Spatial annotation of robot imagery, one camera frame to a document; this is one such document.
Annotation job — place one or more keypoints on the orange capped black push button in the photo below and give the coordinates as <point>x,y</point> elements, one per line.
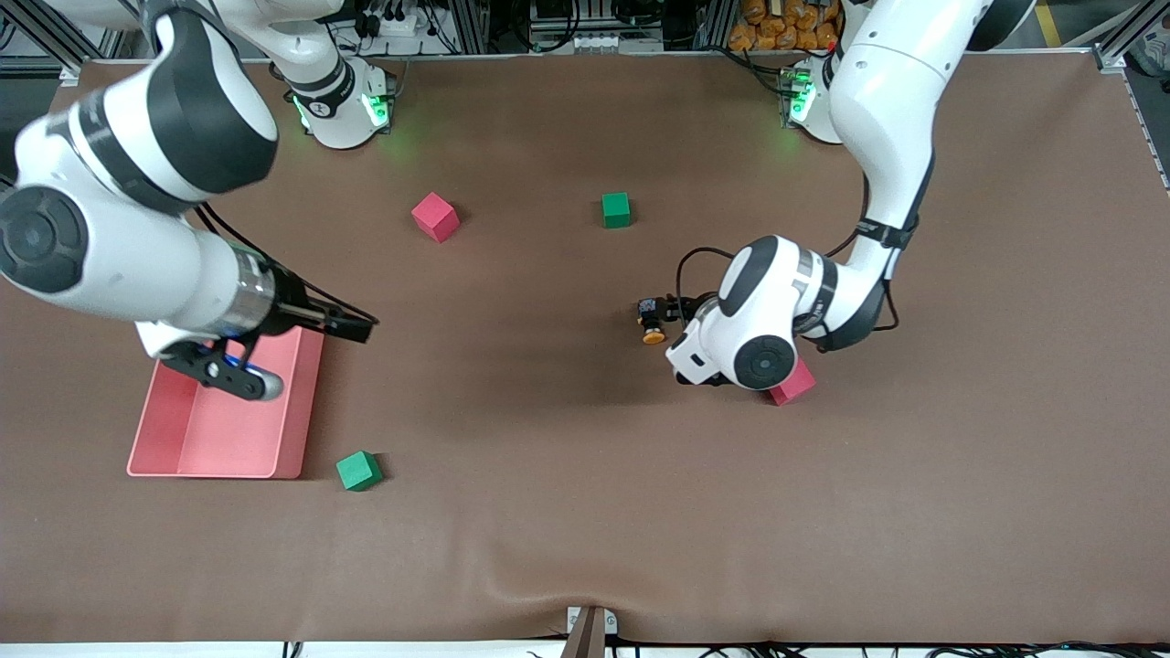
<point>652,320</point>

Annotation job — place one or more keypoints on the white power strip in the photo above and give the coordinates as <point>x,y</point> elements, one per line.
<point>393,23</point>

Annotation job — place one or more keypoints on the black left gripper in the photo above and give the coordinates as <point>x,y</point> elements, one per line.
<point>684,309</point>

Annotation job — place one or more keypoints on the aluminium frame rail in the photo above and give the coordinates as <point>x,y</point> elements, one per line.
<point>46,32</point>
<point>1129,37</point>

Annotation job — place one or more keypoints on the pink foam cube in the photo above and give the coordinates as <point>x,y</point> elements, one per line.
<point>795,388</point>
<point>435,217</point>

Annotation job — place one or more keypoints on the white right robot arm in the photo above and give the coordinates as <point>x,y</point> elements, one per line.
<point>137,265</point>

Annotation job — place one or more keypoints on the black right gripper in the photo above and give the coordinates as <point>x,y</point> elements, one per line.
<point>294,302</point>

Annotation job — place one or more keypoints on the bag of orange items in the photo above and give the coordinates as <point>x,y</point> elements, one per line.
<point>777,32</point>

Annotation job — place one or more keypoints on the pink plastic tray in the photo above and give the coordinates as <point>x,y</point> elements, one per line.
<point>228,439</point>

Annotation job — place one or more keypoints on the green foam cube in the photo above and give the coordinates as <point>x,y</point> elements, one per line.
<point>358,471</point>
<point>616,210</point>

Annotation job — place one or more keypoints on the brown table cover mat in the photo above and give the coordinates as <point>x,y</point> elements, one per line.
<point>585,512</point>

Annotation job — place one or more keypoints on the metal table edge bracket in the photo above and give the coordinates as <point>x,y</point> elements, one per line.
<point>590,631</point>

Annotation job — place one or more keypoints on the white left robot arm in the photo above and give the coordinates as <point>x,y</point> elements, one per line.
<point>896,91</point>

